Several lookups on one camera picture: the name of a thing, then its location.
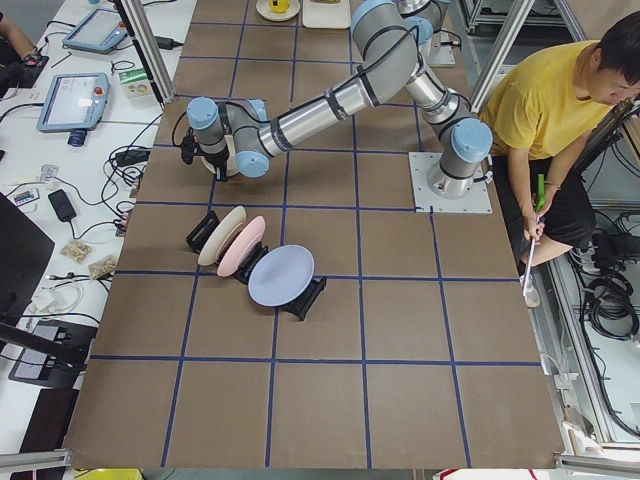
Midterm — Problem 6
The aluminium frame post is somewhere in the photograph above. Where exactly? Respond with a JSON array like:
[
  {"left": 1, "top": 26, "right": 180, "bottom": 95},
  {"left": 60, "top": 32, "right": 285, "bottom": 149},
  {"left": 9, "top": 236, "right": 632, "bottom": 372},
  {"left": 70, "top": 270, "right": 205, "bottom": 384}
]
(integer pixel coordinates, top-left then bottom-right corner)
[{"left": 114, "top": 0, "right": 176, "bottom": 105}]

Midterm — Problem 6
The blue teach pendant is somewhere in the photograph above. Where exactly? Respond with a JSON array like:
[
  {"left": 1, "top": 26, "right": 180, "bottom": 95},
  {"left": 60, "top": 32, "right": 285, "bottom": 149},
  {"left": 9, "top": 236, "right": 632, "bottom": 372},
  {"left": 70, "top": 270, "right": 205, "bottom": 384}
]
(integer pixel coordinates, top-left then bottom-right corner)
[
  {"left": 37, "top": 72, "right": 110, "bottom": 133},
  {"left": 62, "top": 8, "right": 127, "bottom": 54}
]

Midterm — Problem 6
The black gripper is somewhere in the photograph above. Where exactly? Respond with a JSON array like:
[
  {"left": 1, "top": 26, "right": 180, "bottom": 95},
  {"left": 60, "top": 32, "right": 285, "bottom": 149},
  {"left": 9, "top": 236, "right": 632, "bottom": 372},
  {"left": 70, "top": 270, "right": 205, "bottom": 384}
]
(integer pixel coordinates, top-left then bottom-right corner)
[{"left": 203, "top": 150, "right": 232, "bottom": 167}]

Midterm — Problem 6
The white round plate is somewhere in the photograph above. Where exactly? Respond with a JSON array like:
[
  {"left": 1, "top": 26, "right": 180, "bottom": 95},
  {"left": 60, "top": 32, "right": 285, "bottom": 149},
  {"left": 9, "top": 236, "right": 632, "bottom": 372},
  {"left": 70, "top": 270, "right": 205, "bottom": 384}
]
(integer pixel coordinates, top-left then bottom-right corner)
[{"left": 256, "top": 0, "right": 301, "bottom": 22}]

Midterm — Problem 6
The light blue plate in rack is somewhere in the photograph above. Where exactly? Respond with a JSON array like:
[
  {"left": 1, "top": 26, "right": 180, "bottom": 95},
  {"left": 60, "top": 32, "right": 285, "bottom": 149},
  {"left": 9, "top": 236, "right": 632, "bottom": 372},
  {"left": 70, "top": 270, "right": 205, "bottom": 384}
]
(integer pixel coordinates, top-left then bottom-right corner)
[{"left": 248, "top": 245, "right": 315, "bottom": 307}]

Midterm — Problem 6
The black phone on desk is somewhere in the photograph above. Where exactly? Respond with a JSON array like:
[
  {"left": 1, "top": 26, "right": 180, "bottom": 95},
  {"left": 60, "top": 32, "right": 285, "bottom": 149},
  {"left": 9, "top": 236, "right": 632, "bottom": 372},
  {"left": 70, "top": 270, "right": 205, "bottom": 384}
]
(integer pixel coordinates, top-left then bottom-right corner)
[{"left": 48, "top": 189, "right": 77, "bottom": 222}]

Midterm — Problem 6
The near blue teach pendant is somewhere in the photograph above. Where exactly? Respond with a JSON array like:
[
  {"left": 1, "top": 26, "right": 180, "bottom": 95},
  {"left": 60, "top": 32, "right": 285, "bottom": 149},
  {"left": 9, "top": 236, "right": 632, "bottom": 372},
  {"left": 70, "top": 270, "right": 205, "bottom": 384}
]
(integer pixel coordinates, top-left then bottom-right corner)
[{"left": 37, "top": 72, "right": 110, "bottom": 133}]

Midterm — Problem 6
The cream ceramic bowl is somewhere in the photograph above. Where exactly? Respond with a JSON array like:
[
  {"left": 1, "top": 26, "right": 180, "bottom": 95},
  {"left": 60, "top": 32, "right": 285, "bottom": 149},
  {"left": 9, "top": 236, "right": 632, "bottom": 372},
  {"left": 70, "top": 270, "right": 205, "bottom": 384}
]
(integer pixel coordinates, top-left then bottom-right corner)
[{"left": 200, "top": 155, "right": 240, "bottom": 181}]

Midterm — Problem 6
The far blue teach pendant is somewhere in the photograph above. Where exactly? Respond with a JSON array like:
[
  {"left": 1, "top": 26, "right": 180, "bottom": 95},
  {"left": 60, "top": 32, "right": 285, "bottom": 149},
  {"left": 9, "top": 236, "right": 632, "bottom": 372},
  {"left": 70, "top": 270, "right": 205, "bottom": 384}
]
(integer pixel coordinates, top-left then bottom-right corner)
[{"left": 62, "top": 8, "right": 127, "bottom": 54}]

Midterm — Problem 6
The cream plate in rack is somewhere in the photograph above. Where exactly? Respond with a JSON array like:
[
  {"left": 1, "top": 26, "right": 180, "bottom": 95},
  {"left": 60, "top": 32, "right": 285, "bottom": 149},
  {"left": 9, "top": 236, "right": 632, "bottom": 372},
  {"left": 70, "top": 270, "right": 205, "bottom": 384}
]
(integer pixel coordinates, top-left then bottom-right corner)
[{"left": 198, "top": 206, "right": 246, "bottom": 266}]

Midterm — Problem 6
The colourful remote control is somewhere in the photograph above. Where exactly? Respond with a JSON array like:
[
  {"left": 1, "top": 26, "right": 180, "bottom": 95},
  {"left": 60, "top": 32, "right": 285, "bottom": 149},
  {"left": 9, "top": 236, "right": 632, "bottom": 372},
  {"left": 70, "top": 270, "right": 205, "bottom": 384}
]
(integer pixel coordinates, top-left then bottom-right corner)
[{"left": 11, "top": 187, "right": 40, "bottom": 207}]

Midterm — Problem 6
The person in yellow shirt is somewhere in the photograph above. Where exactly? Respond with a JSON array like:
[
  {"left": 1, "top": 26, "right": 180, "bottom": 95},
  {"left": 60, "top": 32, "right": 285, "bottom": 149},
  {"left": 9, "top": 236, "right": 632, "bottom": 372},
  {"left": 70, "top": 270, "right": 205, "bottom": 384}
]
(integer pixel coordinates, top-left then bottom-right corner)
[{"left": 480, "top": 12, "right": 639, "bottom": 308}]

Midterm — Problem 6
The black monitor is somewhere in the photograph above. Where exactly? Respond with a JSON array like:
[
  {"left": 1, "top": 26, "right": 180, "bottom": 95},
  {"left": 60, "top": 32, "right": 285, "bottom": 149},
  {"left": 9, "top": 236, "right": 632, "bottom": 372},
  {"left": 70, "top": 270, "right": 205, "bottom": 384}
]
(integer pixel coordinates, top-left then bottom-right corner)
[{"left": 0, "top": 195, "right": 55, "bottom": 326}]

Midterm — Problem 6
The white rectangular tray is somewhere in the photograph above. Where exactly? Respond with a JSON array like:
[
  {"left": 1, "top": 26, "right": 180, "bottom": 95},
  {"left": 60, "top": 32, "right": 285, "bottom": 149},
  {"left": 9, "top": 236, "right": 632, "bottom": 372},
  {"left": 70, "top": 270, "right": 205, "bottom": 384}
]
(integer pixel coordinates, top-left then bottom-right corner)
[{"left": 302, "top": 0, "right": 351, "bottom": 29}]

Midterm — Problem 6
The green handled tool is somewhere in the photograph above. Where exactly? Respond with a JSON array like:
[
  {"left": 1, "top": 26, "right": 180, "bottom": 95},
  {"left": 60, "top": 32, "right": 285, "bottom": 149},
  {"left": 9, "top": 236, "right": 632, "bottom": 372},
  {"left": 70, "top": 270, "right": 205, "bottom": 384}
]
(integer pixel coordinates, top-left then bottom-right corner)
[{"left": 533, "top": 173, "right": 546, "bottom": 214}]

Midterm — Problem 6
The pink plate in rack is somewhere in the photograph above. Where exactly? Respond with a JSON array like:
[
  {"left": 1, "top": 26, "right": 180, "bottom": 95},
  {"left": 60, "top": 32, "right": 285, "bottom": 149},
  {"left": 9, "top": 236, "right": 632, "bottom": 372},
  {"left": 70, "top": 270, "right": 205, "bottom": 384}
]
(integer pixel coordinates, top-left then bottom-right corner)
[{"left": 216, "top": 216, "right": 266, "bottom": 277}]

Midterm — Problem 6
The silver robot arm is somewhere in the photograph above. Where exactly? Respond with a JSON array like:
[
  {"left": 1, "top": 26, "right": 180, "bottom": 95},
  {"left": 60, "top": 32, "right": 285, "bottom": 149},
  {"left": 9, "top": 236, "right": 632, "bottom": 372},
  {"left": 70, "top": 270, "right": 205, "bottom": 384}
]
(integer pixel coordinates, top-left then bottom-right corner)
[
  {"left": 180, "top": 1, "right": 493, "bottom": 199},
  {"left": 397, "top": 0, "right": 450, "bottom": 46}
]

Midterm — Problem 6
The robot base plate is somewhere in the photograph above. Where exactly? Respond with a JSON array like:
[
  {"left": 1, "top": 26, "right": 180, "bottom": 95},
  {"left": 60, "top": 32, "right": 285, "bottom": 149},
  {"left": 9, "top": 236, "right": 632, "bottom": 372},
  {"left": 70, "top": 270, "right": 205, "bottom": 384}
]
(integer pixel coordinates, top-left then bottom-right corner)
[
  {"left": 408, "top": 152, "right": 493, "bottom": 215},
  {"left": 427, "top": 31, "right": 455, "bottom": 67}
]

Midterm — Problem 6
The green white small box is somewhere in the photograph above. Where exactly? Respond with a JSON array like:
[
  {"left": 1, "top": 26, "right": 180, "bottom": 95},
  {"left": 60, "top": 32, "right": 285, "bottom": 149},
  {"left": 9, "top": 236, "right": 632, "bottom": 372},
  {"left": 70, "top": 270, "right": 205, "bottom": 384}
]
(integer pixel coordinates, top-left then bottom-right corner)
[{"left": 118, "top": 68, "right": 153, "bottom": 98}]

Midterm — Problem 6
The black power adapter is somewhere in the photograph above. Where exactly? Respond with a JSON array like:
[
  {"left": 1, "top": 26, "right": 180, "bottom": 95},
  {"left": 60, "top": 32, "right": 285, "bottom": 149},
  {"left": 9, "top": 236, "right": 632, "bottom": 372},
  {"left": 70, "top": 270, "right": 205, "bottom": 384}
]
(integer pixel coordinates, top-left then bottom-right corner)
[{"left": 114, "top": 148, "right": 150, "bottom": 168}]

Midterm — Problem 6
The black dish rack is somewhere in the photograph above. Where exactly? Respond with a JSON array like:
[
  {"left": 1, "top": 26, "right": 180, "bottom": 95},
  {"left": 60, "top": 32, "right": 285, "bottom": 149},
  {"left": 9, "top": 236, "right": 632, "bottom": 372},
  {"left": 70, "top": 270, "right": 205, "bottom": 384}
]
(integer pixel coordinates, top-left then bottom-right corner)
[{"left": 186, "top": 211, "right": 327, "bottom": 321}]

